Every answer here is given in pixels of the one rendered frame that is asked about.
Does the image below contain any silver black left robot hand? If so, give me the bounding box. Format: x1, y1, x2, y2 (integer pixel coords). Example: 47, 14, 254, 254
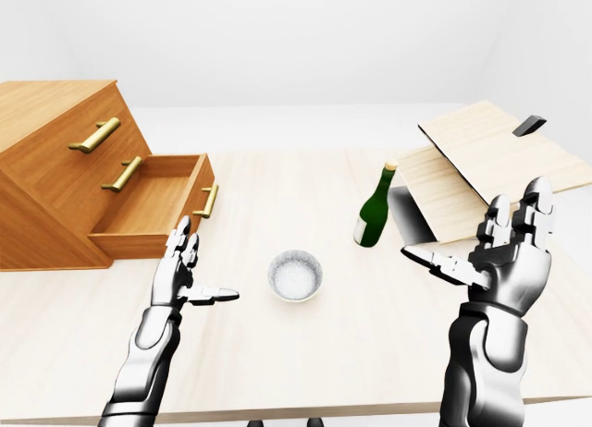
152, 214, 241, 311

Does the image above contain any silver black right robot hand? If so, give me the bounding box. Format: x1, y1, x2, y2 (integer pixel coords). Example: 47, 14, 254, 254
400, 176, 556, 319

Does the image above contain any open wooden drawer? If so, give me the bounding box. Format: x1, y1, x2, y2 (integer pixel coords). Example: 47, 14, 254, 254
87, 152, 219, 262

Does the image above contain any wooden cabinet with drawers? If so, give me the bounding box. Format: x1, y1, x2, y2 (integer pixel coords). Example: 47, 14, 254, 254
0, 79, 219, 273

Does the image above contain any pale wooden slat tray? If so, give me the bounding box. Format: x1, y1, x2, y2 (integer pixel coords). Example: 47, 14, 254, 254
396, 99, 592, 247

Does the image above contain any white speckled bowl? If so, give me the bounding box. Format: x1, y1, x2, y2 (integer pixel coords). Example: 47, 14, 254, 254
266, 248, 326, 305

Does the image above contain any small black block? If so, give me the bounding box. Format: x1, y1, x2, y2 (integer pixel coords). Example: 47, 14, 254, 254
512, 114, 549, 138

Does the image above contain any green glass bottle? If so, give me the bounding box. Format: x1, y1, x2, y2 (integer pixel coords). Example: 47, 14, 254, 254
352, 161, 401, 250

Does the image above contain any short brass drawer handle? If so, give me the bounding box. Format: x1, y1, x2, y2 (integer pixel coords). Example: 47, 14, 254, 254
191, 183, 220, 220

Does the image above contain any medium brass drawer handle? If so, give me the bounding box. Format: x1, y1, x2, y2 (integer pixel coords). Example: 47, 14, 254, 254
101, 155, 143, 193

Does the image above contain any wooden drawer with medium handle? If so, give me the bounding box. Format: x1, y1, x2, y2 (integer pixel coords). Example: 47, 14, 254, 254
18, 114, 154, 238

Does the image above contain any long brass drawer handle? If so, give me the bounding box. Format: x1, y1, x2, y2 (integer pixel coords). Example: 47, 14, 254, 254
68, 116, 122, 155

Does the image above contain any wooden drawer with long handle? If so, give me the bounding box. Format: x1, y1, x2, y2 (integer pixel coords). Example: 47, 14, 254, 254
0, 84, 136, 202

